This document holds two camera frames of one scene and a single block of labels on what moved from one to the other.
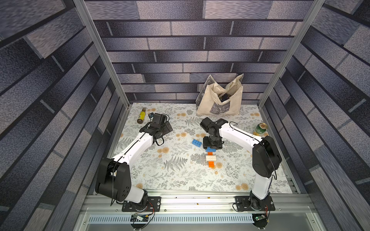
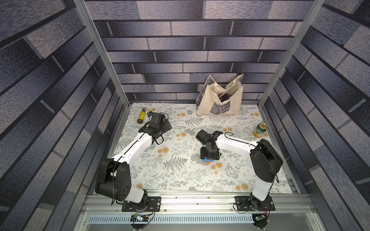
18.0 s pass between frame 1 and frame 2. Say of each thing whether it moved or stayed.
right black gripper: moved
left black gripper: stayed
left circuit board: stayed
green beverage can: stayed
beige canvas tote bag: stayed
